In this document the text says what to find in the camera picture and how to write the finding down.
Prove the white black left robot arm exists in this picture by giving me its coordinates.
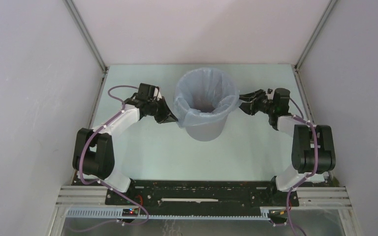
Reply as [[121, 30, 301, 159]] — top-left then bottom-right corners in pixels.
[[72, 83, 178, 205]]

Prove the left corner aluminium post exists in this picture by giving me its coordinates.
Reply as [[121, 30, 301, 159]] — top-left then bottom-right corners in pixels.
[[62, 0, 108, 74]]

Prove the light blue plastic trash bag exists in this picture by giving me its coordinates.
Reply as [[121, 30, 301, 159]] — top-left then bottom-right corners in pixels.
[[173, 67, 243, 128]]

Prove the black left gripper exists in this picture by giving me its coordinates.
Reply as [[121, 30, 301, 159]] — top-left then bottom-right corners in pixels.
[[148, 96, 178, 124]]

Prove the right corner aluminium post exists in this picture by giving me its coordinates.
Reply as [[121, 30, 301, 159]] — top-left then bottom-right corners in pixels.
[[294, 0, 340, 71]]

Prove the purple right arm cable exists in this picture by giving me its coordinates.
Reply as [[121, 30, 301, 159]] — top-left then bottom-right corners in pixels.
[[285, 97, 320, 236]]

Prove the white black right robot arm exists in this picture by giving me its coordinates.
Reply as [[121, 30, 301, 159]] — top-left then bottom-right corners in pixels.
[[240, 88, 336, 206]]

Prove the corner aluminium post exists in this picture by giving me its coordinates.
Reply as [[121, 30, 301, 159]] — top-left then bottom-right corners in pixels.
[[294, 0, 340, 71], [62, 0, 108, 74]]

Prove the grey plastic trash bin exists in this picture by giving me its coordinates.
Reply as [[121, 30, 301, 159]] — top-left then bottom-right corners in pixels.
[[176, 67, 240, 142]]

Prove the white slotted cable duct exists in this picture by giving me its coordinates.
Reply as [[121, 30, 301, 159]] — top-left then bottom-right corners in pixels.
[[65, 207, 287, 221]]

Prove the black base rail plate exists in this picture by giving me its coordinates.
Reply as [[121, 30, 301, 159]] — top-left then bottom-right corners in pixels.
[[105, 180, 299, 216]]

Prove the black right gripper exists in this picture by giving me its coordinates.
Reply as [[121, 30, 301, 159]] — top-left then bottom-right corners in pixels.
[[235, 88, 277, 116]]

